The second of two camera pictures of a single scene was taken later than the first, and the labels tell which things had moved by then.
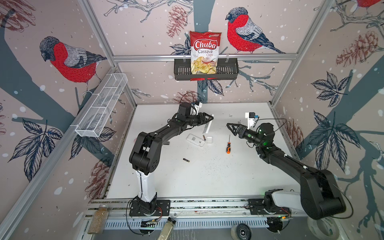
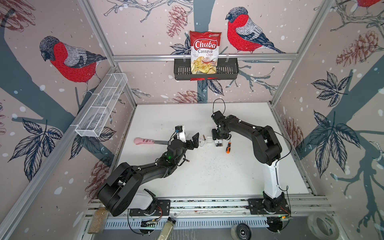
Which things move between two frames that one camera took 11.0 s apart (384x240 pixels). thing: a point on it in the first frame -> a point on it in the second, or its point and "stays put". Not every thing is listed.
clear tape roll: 325,228 stays put
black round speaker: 241,231 stays put
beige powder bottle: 166,231 stays put
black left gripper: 206,120 -> 191,146
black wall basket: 227,69 stays put
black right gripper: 240,131 -> 214,136
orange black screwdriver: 228,150 stays put
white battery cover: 209,139 stays put
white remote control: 207,126 -> 218,143
